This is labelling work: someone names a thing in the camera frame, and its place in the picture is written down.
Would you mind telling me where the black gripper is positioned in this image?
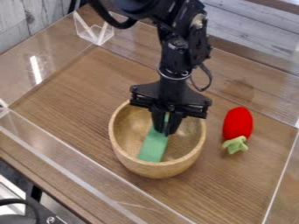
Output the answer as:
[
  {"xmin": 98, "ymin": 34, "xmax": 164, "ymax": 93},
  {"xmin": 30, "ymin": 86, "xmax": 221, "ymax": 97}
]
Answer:
[{"xmin": 129, "ymin": 71, "xmax": 211, "ymax": 135}]

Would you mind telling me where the green rectangular block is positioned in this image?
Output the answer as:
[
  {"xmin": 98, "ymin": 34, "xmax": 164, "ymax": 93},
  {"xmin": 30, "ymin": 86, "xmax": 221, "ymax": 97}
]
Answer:
[{"xmin": 136, "ymin": 126, "xmax": 168, "ymax": 163}]

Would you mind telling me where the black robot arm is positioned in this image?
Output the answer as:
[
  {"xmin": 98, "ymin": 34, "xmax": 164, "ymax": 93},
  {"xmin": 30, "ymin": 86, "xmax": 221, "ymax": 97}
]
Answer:
[{"xmin": 88, "ymin": 0, "xmax": 212, "ymax": 135}]

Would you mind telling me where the brown wooden bowl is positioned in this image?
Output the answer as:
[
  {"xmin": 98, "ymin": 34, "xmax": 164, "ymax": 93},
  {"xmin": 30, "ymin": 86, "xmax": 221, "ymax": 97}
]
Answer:
[{"xmin": 108, "ymin": 101, "xmax": 206, "ymax": 179}]

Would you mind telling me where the red plush strawberry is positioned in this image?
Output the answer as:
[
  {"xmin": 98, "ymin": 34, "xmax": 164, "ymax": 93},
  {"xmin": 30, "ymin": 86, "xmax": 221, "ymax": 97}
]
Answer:
[{"xmin": 221, "ymin": 107, "xmax": 253, "ymax": 155}]

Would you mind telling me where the black table leg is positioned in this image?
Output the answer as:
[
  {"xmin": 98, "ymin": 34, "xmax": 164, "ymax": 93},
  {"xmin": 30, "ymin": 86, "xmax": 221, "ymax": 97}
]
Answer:
[{"xmin": 30, "ymin": 185, "xmax": 42, "ymax": 202}]

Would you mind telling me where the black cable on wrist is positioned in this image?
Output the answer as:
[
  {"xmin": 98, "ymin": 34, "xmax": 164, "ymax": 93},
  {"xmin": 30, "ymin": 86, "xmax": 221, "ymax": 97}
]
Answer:
[{"xmin": 188, "ymin": 62, "xmax": 213, "ymax": 93}]

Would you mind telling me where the clear acrylic tray wall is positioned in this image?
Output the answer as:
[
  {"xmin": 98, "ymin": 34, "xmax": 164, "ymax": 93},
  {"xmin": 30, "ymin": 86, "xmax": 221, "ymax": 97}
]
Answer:
[{"xmin": 0, "ymin": 101, "xmax": 194, "ymax": 224}]

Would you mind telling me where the clear acrylic corner bracket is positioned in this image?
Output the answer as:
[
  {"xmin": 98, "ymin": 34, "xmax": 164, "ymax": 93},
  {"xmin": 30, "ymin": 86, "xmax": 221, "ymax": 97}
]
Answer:
[{"xmin": 72, "ymin": 12, "xmax": 114, "ymax": 46}]

